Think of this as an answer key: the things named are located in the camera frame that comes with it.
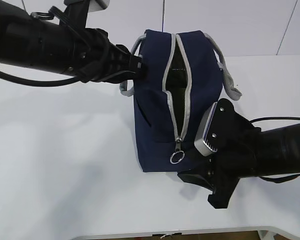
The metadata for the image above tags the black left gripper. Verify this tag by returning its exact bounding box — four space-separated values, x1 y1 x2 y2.
82 28 148 84

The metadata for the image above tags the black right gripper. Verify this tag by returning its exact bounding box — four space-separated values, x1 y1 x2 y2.
177 98 255 209

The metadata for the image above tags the navy blue lunch bag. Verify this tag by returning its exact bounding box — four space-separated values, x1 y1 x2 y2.
119 29 242 173

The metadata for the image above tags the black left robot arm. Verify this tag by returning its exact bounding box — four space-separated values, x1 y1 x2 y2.
0 0 147 88

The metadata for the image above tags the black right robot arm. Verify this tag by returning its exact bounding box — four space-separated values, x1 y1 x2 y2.
178 98 300 209

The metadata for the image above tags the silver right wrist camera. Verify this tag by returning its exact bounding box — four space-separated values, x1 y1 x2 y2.
194 102 217 157

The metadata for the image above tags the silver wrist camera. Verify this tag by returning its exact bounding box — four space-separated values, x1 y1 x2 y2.
194 102 217 157
88 0 110 13

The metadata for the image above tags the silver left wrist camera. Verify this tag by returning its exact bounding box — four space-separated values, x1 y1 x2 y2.
88 0 110 13

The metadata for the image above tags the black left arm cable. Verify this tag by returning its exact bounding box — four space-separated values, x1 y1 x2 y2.
0 66 81 88

